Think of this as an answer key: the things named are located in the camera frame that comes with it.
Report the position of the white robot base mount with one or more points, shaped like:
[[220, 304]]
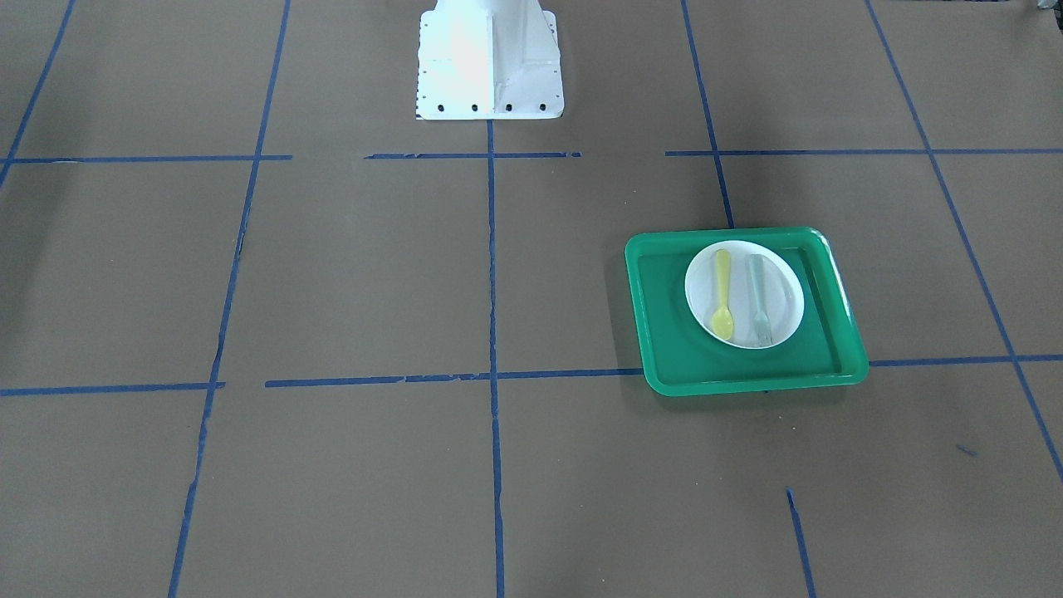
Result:
[[481, 60]]

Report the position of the white round plate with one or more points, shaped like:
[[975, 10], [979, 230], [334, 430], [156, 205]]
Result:
[[785, 301]]

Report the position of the yellow plastic spoon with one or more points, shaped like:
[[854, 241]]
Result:
[[721, 321]]

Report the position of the green plastic tray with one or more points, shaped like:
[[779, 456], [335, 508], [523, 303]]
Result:
[[680, 359]]

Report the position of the grey plastic fork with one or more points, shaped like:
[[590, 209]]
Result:
[[761, 323]]

